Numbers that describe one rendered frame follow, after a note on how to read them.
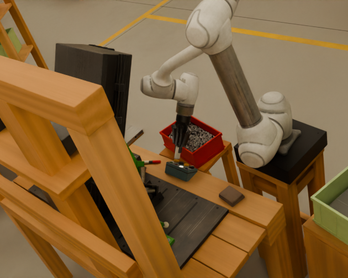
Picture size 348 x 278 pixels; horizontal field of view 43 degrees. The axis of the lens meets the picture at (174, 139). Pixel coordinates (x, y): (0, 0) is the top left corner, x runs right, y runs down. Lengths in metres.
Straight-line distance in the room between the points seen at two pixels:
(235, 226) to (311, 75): 2.63
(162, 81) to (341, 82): 2.44
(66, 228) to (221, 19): 0.96
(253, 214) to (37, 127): 1.03
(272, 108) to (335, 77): 2.33
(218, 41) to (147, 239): 0.78
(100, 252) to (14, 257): 2.16
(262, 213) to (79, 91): 1.18
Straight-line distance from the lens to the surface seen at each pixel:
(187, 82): 2.19
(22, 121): 1.42
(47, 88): 1.14
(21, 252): 3.70
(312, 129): 2.32
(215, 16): 1.69
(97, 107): 1.05
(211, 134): 2.49
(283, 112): 2.08
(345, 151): 3.57
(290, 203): 2.30
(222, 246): 1.96
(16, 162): 1.69
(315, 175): 2.44
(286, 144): 2.21
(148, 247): 1.37
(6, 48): 4.53
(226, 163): 2.61
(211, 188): 2.16
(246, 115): 1.89
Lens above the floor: 2.43
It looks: 38 degrees down
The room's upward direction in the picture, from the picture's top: 19 degrees counter-clockwise
